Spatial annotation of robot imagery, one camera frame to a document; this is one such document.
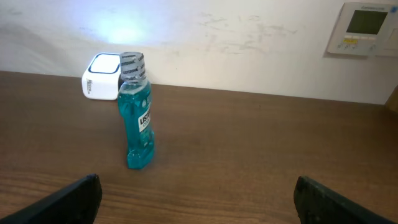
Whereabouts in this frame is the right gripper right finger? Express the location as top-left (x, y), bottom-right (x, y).
top-left (294, 176), bottom-right (394, 224)

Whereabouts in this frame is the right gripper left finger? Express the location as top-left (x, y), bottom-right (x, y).
top-left (1, 174), bottom-right (102, 224)

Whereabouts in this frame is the blue mouthwash bottle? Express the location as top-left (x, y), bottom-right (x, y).
top-left (118, 52), bottom-right (155, 170)

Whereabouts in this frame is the white barcode scanner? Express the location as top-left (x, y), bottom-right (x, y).
top-left (81, 52), bottom-right (122, 101)

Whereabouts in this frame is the wall thermostat control panel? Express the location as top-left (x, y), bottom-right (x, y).
top-left (326, 2), bottom-right (397, 57)

